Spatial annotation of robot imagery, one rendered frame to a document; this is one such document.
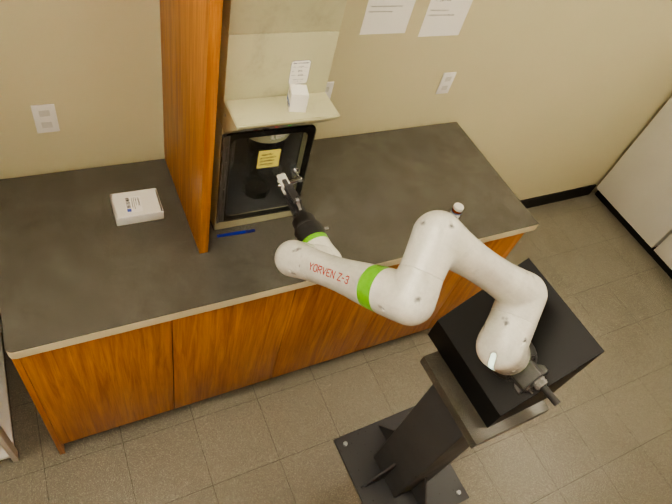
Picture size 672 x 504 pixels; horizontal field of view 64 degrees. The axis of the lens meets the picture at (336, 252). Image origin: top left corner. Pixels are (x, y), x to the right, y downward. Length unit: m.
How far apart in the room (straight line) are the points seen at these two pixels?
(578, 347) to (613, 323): 2.07
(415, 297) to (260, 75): 0.77
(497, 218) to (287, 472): 1.45
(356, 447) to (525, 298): 1.40
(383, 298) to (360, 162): 1.23
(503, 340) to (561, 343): 0.28
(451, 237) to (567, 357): 0.66
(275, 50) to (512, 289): 0.90
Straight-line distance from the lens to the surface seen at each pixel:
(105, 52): 1.99
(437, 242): 1.25
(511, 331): 1.55
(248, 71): 1.59
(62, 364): 1.98
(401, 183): 2.38
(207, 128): 1.55
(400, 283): 1.24
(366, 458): 2.69
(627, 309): 3.99
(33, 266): 1.97
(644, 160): 4.33
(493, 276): 1.43
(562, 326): 1.79
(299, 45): 1.60
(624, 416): 3.50
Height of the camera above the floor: 2.48
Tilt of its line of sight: 49 degrees down
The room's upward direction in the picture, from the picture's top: 19 degrees clockwise
